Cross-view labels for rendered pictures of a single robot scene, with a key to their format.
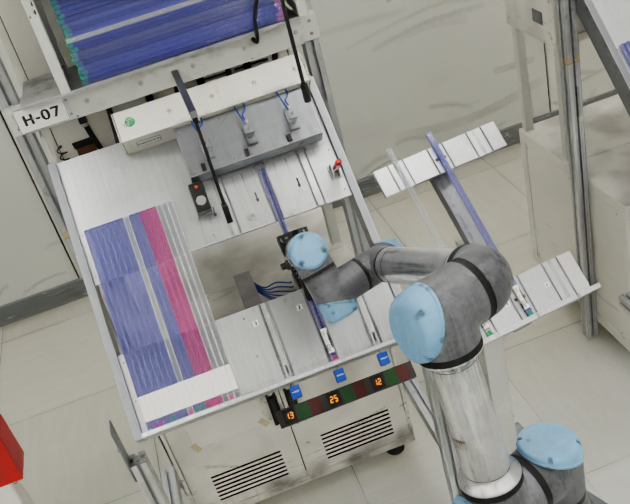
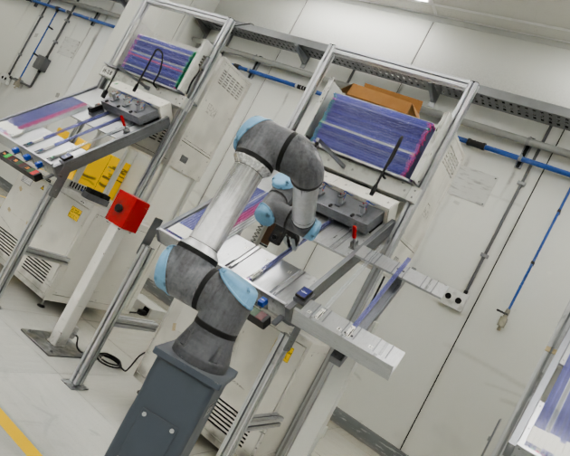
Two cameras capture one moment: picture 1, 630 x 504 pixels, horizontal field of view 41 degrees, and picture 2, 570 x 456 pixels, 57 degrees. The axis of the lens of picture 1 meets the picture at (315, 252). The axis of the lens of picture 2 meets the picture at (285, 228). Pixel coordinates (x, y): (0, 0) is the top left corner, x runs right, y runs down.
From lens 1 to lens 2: 1.59 m
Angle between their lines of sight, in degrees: 49
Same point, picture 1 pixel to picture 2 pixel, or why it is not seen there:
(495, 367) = (312, 423)
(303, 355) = (241, 270)
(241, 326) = (240, 243)
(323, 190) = (339, 246)
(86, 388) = not seen: hidden behind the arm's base
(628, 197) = not seen: outside the picture
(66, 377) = not seen: hidden behind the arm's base
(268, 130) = (348, 208)
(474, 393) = (234, 179)
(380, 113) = (473, 441)
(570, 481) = (219, 297)
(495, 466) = (202, 230)
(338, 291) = (270, 202)
